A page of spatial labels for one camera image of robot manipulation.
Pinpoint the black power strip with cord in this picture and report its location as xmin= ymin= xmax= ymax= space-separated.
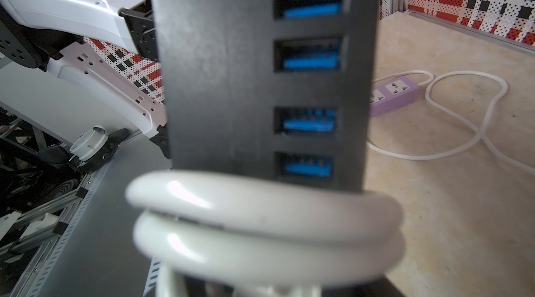
xmin=125 ymin=0 xmax=405 ymax=296

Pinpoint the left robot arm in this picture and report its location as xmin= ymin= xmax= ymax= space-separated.
xmin=1 ymin=0 xmax=170 ymax=157

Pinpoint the purple power strip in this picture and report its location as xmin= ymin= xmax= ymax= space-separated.
xmin=370 ymin=77 xmax=419 ymax=118

